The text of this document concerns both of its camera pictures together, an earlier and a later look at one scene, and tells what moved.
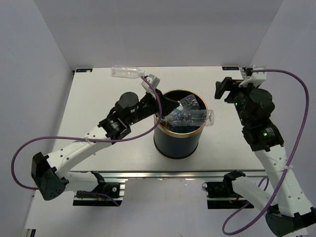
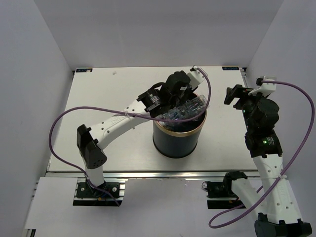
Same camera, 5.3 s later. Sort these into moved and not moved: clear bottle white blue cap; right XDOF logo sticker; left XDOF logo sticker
Moved: clear bottle white blue cap
Not moved: left XDOF logo sticker; right XDOF logo sticker
